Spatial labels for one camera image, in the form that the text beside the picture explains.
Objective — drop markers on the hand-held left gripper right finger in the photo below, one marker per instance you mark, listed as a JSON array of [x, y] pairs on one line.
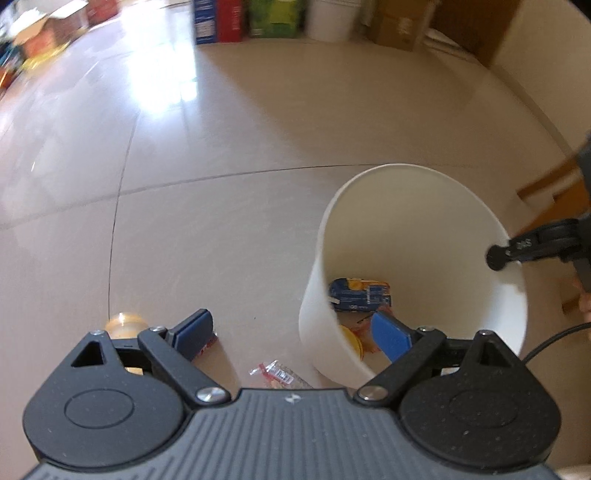
[[390, 334]]

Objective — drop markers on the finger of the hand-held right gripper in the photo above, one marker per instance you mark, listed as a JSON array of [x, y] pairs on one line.
[[545, 242]]

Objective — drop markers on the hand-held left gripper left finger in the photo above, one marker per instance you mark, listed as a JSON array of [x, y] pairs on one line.
[[196, 332]]

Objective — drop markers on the red and white snack wrapper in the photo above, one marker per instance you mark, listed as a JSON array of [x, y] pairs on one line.
[[207, 346]]

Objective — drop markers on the orange plastic bowl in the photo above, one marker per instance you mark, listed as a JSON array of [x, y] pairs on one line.
[[365, 334]]

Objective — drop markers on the yellow plastic bowl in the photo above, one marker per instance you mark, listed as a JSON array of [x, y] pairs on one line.
[[352, 344]]

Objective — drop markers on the blue snack carton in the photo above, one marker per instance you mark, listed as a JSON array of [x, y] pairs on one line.
[[355, 295]]

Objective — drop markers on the yellow paper cup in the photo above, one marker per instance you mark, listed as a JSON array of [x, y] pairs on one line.
[[122, 323]]

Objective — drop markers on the clear wrapper with red print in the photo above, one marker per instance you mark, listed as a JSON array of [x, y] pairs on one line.
[[277, 374]]

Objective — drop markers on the white plastic trash bin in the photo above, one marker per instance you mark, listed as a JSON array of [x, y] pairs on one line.
[[415, 230]]

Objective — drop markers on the person's right hand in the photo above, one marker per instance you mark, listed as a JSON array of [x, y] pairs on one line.
[[586, 307]]

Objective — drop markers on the brown cardboard box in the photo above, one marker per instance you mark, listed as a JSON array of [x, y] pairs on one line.
[[401, 23]]

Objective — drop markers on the white plastic bucket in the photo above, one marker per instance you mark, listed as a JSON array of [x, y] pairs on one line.
[[332, 21]]

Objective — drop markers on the red cardboard box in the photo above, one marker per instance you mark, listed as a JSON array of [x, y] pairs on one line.
[[233, 21]]

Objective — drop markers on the green cardboard box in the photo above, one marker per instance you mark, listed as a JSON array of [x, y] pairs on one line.
[[277, 18]]

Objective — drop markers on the stacked cardboard boxes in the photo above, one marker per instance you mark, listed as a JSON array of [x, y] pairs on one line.
[[60, 23]]

